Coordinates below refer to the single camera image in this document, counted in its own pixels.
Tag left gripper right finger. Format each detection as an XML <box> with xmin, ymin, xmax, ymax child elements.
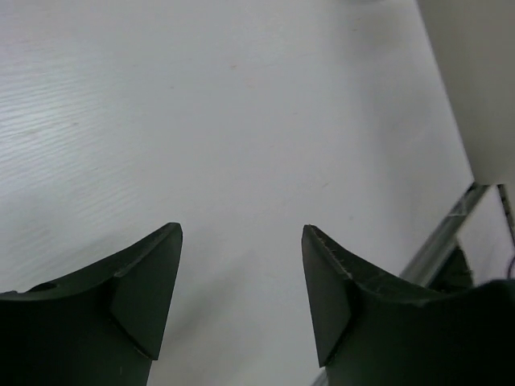
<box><xmin>302</xmin><ymin>225</ymin><xmax>514</xmax><ymax>385</ymax></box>

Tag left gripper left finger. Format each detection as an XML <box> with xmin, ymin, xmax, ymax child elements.
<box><xmin>1</xmin><ymin>223</ymin><xmax>182</xmax><ymax>385</ymax></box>

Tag aluminium table edge rail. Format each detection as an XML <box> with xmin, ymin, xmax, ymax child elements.
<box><xmin>398</xmin><ymin>183</ymin><xmax>510</xmax><ymax>290</ymax></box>

